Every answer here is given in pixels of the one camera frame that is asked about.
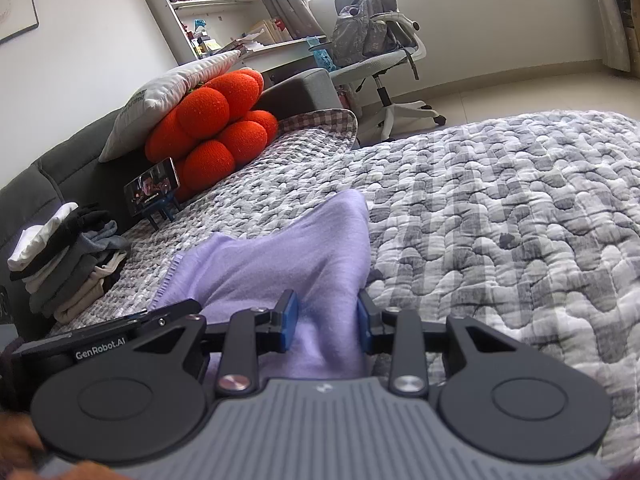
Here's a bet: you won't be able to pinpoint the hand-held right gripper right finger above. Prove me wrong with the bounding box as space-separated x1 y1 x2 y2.
356 290 523 396

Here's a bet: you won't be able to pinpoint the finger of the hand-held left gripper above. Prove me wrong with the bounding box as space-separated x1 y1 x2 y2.
114 298 203 333

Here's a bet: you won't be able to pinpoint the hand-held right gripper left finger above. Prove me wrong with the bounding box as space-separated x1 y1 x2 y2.
135 289 301 396

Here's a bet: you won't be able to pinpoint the purple pants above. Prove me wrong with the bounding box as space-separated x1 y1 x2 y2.
150 189 383 381

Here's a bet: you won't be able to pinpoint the stack of folded clothes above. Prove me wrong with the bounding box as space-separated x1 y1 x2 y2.
7 201 132 325

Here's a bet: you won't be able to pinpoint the person's left hand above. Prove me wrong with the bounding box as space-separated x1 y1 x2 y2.
0 410 46 471

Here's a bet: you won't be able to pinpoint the smartphone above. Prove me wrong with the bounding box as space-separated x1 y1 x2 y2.
123 158 179 217

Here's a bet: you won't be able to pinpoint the orange pumpkin cushion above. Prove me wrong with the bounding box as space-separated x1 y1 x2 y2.
145 69 279 203

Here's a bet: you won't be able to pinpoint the white pillow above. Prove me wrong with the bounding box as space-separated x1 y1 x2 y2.
99 50 242 163

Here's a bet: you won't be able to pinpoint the blue patterned box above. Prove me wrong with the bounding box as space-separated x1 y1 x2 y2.
306 37 338 72

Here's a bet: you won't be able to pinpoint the white desk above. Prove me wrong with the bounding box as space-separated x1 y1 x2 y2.
235 37 331 86

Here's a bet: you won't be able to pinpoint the grey backpack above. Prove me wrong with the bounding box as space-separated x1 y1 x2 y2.
331 0 401 67

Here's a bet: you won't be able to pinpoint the grey office chair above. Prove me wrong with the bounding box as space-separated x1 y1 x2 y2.
327 0 447 142

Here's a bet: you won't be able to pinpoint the white bookshelf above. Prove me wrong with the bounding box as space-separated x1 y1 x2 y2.
127 0 301 68

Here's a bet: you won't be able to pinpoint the beige curtain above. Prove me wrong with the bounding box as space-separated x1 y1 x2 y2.
582 0 633 73

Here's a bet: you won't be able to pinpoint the dark picture frame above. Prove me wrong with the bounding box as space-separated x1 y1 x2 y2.
0 0 40 43

